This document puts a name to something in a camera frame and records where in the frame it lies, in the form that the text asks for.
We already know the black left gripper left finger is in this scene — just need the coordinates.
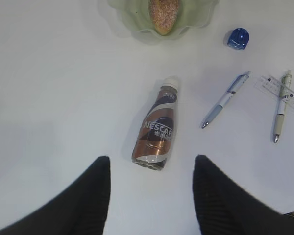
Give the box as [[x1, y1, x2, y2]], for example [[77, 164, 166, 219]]
[[0, 156, 111, 235]]

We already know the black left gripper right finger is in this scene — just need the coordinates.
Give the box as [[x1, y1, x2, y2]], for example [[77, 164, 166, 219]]
[[193, 155, 294, 235]]

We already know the Nescafe coffee bottle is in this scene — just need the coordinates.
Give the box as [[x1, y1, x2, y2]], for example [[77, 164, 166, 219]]
[[131, 76, 180, 171]]

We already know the sugar-dusted bread roll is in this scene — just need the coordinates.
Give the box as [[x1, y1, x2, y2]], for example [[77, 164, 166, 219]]
[[148, 0, 180, 36]]

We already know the blue-grey grip pen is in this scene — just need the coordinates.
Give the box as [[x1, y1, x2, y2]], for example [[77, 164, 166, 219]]
[[201, 71, 251, 129]]

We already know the beige grip pen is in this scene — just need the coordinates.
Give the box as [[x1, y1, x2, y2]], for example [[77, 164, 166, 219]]
[[272, 70, 292, 143]]

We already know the blue pencil sharpener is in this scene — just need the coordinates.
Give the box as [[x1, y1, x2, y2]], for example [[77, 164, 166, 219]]
[[223, 28, 249, 50]]

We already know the green wavy glass plate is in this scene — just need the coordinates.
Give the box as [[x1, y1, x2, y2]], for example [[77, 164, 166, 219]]
[[107, 0, 219, 40]]

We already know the clear plastic ruler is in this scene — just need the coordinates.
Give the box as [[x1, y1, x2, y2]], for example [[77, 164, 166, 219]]
[[255, 76, 294, 114]]

